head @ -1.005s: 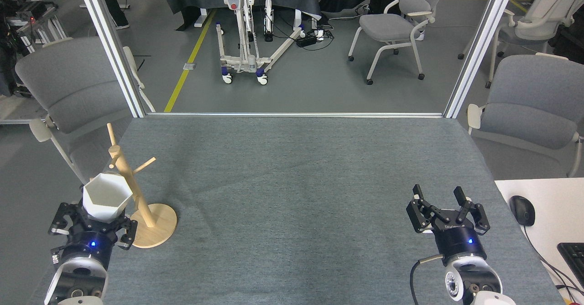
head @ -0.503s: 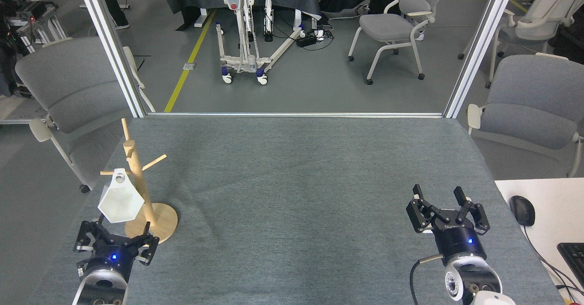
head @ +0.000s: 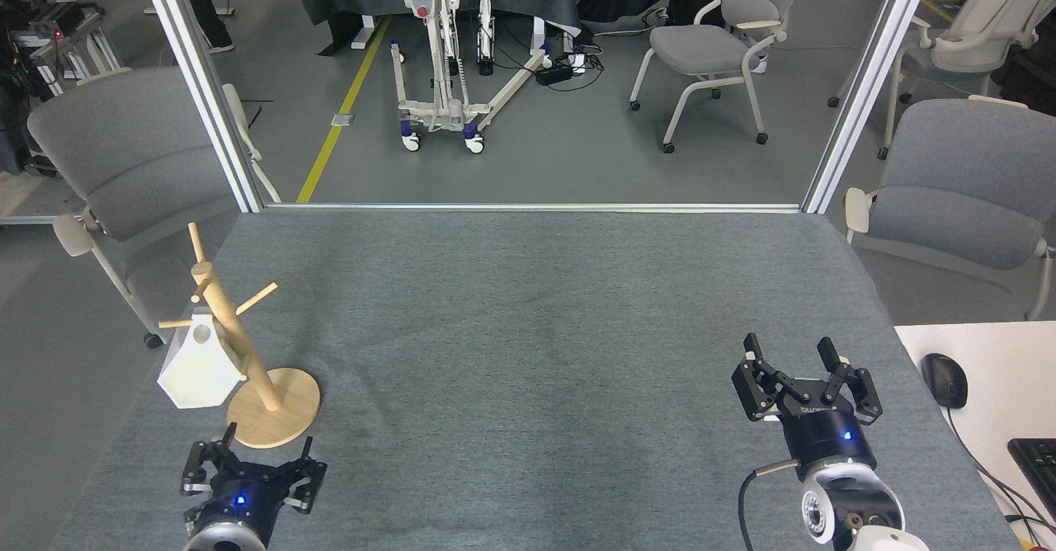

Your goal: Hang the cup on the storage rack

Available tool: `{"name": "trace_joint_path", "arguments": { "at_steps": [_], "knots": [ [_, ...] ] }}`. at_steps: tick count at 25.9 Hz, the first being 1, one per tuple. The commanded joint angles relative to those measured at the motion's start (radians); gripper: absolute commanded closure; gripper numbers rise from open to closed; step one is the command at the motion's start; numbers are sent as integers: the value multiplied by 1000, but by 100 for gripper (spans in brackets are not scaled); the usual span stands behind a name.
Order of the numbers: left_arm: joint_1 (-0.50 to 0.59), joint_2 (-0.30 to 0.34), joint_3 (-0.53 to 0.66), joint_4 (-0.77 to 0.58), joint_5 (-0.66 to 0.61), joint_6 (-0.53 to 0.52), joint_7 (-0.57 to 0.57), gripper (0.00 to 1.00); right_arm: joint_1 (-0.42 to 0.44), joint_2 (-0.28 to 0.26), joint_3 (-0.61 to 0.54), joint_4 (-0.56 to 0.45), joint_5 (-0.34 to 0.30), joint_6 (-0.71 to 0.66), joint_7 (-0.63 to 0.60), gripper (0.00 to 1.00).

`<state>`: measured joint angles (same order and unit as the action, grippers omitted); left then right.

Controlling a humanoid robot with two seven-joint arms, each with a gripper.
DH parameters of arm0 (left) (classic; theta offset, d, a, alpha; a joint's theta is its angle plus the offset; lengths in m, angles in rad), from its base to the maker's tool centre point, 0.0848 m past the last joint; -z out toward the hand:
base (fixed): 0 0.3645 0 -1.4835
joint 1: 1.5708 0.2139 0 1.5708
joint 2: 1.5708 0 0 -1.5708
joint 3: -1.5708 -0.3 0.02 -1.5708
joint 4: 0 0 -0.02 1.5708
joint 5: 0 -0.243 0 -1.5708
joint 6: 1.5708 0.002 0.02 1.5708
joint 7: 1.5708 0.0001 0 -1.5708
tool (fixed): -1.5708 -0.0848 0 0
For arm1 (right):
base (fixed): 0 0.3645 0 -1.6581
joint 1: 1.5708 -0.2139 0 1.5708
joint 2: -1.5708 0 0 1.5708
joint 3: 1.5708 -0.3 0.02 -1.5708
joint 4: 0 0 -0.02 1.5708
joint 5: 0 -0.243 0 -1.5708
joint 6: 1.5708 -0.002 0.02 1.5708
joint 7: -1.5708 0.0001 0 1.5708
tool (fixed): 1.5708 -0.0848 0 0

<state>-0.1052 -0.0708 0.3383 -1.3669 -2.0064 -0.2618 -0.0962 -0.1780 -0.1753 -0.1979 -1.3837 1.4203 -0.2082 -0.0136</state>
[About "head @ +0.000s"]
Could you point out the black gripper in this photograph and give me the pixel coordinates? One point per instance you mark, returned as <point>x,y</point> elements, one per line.
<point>829,440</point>
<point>243,501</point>

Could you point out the white faceted cup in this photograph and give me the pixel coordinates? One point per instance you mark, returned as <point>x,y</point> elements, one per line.
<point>198,374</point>

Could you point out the wooden cup rack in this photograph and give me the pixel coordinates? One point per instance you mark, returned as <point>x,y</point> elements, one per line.
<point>276,407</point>

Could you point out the metal equipment rack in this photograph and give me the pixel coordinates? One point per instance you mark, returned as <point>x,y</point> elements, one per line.
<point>49,40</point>

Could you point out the black computer mouse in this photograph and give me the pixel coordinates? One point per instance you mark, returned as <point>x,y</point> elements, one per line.
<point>945,379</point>

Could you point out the white desk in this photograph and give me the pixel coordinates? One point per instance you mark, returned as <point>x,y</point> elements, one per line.
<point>1006,369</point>

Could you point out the black keyboard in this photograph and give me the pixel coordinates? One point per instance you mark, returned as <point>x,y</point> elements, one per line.
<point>1038,468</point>

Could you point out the metal floor plate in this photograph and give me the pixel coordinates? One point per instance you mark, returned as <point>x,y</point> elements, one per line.
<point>343,120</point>

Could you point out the black power strip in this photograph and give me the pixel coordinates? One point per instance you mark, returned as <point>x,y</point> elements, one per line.
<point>554,73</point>

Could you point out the white-backed grey chair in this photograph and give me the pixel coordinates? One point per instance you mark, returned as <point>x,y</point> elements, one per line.
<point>982,15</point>

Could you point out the person's legs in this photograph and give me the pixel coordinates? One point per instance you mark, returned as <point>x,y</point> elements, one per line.
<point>206,15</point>

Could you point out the grey chair with white frame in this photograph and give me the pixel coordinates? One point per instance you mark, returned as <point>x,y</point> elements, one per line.
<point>701,46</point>
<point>965,188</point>
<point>132,155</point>

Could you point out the silver post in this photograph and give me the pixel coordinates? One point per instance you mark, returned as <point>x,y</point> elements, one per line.
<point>866,89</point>
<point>202,81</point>

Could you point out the silver table edge rail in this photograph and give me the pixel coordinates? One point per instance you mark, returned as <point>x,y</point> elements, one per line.
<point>536,207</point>

